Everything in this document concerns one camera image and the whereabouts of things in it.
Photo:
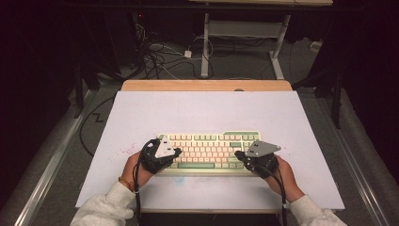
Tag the green and cream keyboard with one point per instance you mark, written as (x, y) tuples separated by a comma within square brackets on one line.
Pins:
[(207, 147)]

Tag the white table sheet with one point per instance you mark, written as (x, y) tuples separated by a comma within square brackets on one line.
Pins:
[(204, 113)]

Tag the small white floor box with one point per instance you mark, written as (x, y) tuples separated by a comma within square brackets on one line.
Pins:
[(316, 45)]

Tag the person's left hand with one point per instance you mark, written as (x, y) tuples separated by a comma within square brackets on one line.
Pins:
[(133, 171)]

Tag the dark equipment with red light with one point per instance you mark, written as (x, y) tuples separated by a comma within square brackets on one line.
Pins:
[(138, 37)]

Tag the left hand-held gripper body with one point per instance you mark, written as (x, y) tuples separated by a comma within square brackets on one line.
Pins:
[(164, 149)]

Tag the aluminium floor rail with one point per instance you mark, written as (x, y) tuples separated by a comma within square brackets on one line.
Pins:
[(53, 163), (354, 163)]

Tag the black stand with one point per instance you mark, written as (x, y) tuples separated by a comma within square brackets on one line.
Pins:
[(336, 100), (78, 97)]

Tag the person's right hand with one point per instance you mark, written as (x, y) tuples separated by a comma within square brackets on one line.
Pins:
[(287, 182)]

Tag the white metal desk frame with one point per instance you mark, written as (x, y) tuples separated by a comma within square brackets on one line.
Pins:
[(204, 56)]

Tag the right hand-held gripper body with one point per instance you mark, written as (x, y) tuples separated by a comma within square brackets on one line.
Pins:
[(262, 149)]

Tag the white power adapter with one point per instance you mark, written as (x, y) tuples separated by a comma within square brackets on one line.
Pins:
[(188, 54)]

